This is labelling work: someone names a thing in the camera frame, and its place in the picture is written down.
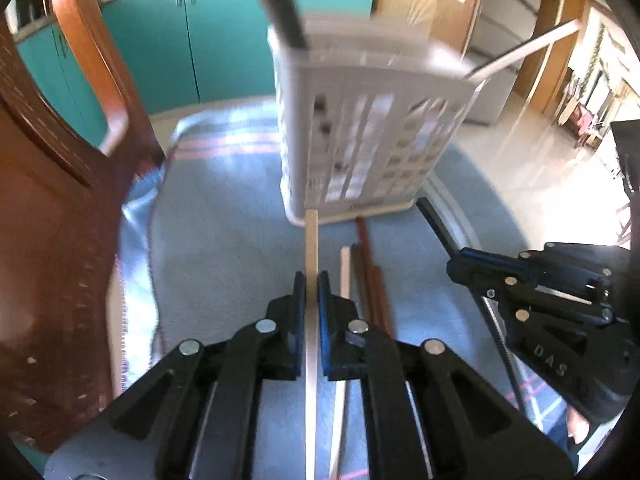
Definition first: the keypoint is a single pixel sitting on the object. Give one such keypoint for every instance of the person's right hand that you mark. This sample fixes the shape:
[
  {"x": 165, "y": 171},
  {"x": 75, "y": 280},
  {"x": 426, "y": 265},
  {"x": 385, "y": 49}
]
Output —
[{"x": 577, "y": 425}]

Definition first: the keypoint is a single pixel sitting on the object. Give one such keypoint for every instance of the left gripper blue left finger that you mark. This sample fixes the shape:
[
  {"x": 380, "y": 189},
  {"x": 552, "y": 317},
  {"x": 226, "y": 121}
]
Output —
[{"x": 289, "y": 315}]

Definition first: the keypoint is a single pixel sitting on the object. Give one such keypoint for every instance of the carved wooden chair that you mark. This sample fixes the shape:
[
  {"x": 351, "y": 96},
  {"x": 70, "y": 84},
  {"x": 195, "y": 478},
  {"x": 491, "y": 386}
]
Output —
[{"x": 61, "y": 204}]

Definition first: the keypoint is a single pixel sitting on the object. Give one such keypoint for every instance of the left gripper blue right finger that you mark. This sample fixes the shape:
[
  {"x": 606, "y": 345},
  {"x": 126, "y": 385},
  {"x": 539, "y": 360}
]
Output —
[{"x": 341, "y": 355}]

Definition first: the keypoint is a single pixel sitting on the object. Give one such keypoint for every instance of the dark brown chopstick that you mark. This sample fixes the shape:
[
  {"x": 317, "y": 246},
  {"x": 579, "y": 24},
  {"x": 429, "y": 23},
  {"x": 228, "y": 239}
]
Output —
[{"x": 361, "y": 280}]

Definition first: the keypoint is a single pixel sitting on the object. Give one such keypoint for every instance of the silver refrigerator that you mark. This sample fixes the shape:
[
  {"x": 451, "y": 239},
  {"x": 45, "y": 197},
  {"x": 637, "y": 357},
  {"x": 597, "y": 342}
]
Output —
[{"x": 500, "y": 26}]

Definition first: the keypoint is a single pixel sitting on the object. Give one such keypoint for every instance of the blue striped cloth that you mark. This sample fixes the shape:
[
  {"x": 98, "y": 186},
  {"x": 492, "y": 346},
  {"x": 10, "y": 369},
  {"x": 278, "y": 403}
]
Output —
[{"x": 205, "y": 244}]

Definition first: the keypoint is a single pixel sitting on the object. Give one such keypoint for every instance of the grey plastic utensil holder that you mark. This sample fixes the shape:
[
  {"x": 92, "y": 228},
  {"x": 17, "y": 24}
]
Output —
[{"x": 364, "y": 113}]

